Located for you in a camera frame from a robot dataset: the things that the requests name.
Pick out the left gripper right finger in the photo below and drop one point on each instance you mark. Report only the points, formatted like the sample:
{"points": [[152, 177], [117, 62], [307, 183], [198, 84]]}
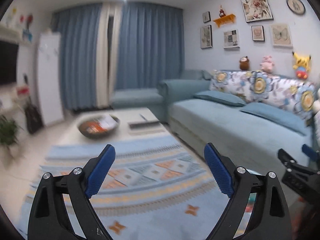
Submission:
{"points": [[270, 217]]}

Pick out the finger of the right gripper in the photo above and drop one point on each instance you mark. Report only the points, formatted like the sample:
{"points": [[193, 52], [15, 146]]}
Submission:
{"points": [[311, 153], [289, 163]]}

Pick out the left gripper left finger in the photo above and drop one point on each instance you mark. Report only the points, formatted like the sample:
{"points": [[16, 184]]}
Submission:
{"points": [[48, 217]]}

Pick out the blue fabric sofa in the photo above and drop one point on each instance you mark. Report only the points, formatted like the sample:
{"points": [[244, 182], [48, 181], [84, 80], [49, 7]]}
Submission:
{"points": [[248, 140]]}

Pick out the blue seat cushion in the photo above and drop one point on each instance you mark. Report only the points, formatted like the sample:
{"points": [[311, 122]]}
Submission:
{"points": [[220, 97], [277, 116]]}

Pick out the floral sofa back cushion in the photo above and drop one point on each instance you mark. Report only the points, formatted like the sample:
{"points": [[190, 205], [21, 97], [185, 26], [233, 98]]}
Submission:
{"points": [[292, 95]]}

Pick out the yellow pikachu plush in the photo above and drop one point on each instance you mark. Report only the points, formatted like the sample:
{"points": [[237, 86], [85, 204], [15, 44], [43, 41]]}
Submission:
{"points": [[301, 66]]}

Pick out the pink pig plush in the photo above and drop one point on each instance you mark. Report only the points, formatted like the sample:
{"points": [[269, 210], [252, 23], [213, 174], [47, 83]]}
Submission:
{"points": [[267, 64]]}

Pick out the green potted plant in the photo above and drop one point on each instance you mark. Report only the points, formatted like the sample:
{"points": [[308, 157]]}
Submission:
{"points": [[8, 131]]}

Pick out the black acoustic guitar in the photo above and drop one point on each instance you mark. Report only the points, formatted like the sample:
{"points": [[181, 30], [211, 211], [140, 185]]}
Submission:
{"points": [[33, 118]]}

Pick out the blue patterned rug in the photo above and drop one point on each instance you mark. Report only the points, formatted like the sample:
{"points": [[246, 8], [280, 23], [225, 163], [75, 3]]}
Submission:
{"points": [[156, 189]]}

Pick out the dark oval bowl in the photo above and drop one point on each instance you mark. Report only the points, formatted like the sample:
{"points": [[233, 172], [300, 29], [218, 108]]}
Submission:
{"points": [[98, 127]]}

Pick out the brown monkey plush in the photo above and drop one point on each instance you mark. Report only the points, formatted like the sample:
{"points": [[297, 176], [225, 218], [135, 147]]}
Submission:
{"points": [[244, 63]]}

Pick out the white tv shelf unit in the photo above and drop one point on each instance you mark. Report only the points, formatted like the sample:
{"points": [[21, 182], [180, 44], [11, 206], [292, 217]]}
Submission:
{"points": [[12, 96]]}

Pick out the framed butterfly picture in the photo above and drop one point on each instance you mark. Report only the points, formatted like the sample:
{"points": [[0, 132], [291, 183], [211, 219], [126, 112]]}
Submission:
{"points": [[281, 36]]}

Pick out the white coffee table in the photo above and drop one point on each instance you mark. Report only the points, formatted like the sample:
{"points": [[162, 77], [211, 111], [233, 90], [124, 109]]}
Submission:
{"points": [[72, 135]]}

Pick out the white standing air conditioner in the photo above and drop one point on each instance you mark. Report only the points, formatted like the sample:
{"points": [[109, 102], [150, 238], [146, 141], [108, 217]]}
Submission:
{"points": [[48, 78]]}

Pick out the black television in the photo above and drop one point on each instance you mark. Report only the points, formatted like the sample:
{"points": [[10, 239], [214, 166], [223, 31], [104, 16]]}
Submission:
{"points": [[8, 62]]}

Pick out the blue window curtains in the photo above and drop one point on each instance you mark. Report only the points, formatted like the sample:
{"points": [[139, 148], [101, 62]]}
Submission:
{"points": [[106, 47]]}

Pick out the round wall clock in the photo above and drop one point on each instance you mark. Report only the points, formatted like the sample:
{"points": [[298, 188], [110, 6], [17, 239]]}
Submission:
{"points": [[296, 6]]}

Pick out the yellow wall shelf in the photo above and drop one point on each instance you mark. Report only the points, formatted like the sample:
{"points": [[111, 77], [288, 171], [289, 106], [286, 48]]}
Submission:
{"points": [[225, 20]]}

